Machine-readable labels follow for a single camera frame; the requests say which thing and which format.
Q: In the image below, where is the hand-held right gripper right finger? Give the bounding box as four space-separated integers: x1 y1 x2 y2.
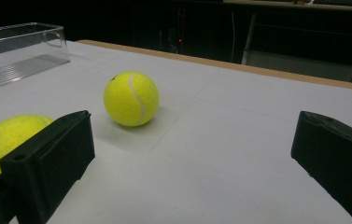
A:
290 110 352 224

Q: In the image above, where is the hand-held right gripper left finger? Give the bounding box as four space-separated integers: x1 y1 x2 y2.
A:
0 109 96 224

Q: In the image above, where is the yellow tennis ball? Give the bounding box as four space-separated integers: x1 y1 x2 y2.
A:
103 71 161 127
0 114 55 180

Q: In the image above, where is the clear plastic tray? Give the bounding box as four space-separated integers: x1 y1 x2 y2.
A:
0 21 71 94

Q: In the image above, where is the white table sheet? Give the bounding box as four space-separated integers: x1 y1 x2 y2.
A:
0 41 352 224

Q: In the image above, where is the white metal desk frame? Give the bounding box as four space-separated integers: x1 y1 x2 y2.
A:
241 12 352 84

